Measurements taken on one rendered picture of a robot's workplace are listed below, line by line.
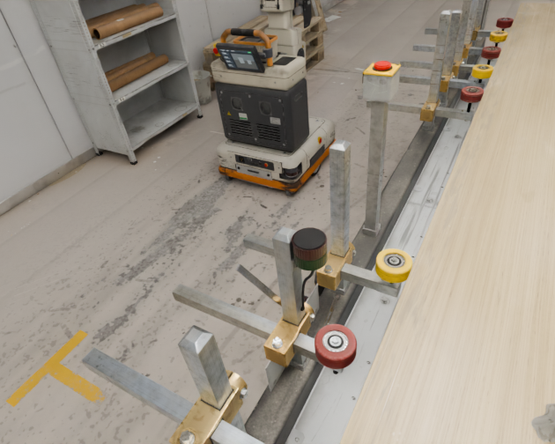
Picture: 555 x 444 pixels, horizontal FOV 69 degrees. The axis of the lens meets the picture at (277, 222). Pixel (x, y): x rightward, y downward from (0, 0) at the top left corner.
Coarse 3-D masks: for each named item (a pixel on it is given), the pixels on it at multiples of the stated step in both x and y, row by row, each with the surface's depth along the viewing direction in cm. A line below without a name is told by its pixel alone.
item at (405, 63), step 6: (402, 60) 210; (408, 60) 209; (402, 66) 210; (408, 66) 209; (414, 66) 207; (420, 66) 206; (426, 66) 204; (432, 66) 203; (462, 66) 196; (468, 66) 195; (468, 72) 197
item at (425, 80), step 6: (402, 78) 189; (408, 78) 188; (414, 78) 186; (420, 78) 185; (426, 78) 184; (420, 84) 186; (426, 84) 185; (450, 84) 180; (456, 84) 179; (462, 84) 178; (468, 84) 177; (474, 84) 175; (480, 84) 174
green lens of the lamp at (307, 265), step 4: (296, 256) 69; (324, 256) 69; (296, 260) 70; (300, 260) 69; (316, 260) 68; (320, 260) 69; (324, 260) 70; (296, 264) 71; (300, 264) 69; (304, 264) 69; (308, 264) 69; (312, 264) 69; (316, 264) 69; (320, 264) 69; (324, 264) 70; (300, 268) 70; (304, 268) 69; (308, 268) 69; (312, 268) 69; (316, 268) 69; (320, 268) 70
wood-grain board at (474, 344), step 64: (512, 64) 172; (512, 128) 132; (448, 192) 109; (512, 192) 106; (448, 256) 91; (512, 256) 89; (448, 320) 78; (512, 320) 77; (384, 384) 70; (448, 384) 69; (512, 384) 68
